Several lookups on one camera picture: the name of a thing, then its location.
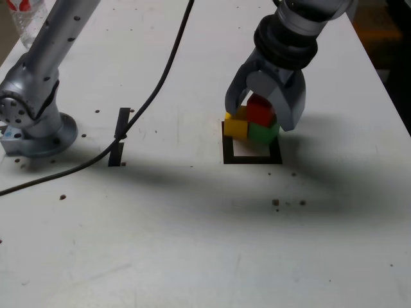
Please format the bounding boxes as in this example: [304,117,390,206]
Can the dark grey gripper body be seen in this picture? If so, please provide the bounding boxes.
[242,47,305,88]

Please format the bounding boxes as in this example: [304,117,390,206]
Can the yellow cube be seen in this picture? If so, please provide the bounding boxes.
[223,105,250,141]

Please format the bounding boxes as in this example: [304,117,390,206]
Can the long black cable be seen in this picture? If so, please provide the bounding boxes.
[0,0,196,197]

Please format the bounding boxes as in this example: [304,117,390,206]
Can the black tape square outline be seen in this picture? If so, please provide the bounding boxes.
[221,120,283,165]

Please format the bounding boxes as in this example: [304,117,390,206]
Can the green cube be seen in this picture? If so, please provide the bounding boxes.
[247,120,281,145]

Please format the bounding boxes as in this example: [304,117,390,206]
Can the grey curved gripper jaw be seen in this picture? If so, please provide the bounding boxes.
[245,69,308,132]
[224,60,255,115]

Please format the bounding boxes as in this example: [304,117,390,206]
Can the red cube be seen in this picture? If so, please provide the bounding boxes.
[246,92,277,126]

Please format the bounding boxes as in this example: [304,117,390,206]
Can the black tape strip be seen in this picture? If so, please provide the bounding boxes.
[107,107,132,167]

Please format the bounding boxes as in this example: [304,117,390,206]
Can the clear plastic bottle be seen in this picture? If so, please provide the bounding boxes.
[6,0,49,49]

